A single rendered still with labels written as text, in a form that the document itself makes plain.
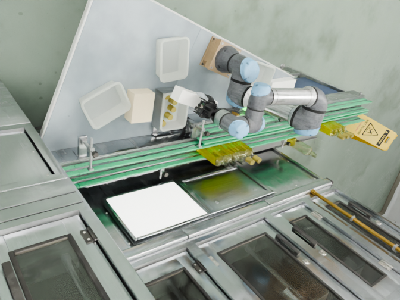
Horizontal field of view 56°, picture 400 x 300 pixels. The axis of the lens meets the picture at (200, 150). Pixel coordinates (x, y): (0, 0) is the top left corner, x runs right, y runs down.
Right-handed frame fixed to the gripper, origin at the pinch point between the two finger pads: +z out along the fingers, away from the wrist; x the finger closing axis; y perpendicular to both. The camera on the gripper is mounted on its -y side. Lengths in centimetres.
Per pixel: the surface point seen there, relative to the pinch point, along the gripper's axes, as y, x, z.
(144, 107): 6.3, 16.3, 26.5
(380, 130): -375, -27, 69
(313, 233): -64, 37, -54
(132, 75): 15.6, 4.1, 34.0
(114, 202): 16, 61, 6
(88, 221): 59, 40, -41
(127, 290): 59, 42, -70
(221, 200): -32, 44, -16
